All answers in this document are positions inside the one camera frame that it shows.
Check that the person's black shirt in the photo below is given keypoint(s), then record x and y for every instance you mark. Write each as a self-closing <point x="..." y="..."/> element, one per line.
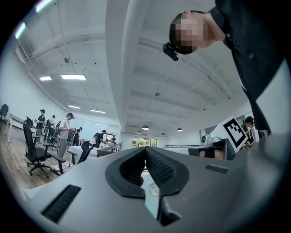
<point x="250" y="34"/>

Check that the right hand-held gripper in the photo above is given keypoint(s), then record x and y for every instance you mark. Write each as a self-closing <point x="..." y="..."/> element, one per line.
<point x="235" y="134"/>

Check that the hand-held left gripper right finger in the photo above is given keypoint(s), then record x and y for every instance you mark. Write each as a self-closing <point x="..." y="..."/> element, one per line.
<point x="204" y="193"/>

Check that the person's head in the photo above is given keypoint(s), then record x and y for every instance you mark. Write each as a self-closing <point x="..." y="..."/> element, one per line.
<point x="193" y="29"/>

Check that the black railing with wooden handrail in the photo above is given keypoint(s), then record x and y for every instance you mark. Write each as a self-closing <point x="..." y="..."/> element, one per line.
<point x="109" y="149"/>

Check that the black head-worn camera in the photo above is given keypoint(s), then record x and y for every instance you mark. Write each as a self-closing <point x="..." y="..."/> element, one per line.
<point x="170" y="51"/>

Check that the white cloth covered table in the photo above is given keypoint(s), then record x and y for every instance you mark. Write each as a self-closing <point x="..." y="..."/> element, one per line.
<point x="79" y="150"/>

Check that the ceiling strip light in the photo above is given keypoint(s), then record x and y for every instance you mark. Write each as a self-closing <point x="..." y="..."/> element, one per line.
<point x="20" y="30"/>

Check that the white desk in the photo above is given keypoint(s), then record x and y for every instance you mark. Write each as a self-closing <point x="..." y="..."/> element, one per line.
<point x="20" y="120"/>

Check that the pink white cloth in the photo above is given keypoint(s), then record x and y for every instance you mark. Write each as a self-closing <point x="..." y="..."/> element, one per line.
<point x="64" y="167"/>

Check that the light blue tablecloth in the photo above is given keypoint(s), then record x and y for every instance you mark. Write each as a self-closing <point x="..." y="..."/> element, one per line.
<point x="152" y="204"/>

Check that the rectangular ceiling light panel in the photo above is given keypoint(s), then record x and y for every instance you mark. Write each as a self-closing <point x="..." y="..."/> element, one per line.
<point x="97" y="111"/>
<point x="73" y="107"/>
<point x="45" y="78"/>
<point x="73" y="77"/>

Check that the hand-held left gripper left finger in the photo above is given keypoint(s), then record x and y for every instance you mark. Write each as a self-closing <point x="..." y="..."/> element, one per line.
<point x="91" y="182"/>

